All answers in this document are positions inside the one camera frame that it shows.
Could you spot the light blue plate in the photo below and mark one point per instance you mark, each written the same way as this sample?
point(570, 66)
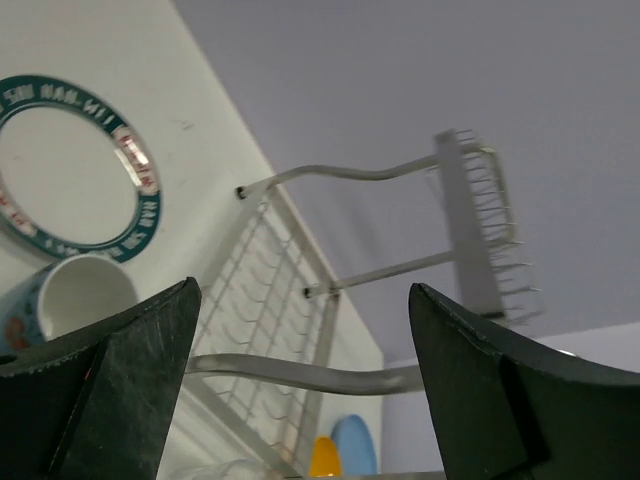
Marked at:
point(355, 445)

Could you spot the yellow ribbed bowl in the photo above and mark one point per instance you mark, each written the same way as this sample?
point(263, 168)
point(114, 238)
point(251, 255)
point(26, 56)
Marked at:
point(325, 461)

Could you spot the steel wire dish rack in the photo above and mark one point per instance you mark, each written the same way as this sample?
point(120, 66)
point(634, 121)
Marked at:
point(281, 354)

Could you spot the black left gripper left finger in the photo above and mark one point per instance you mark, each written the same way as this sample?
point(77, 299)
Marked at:
point(97, 403)

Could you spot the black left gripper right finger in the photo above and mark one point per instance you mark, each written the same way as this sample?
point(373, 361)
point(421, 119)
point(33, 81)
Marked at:
point(504, 406)

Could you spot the white plate green rim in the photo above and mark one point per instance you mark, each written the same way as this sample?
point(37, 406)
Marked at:
point(76, 177)

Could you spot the clear drinking glass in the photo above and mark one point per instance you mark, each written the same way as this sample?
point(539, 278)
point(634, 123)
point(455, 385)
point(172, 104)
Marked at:
point(239, 469)

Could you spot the blue white mug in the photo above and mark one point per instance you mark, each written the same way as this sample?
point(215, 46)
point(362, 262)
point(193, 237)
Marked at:
point(65, 296)

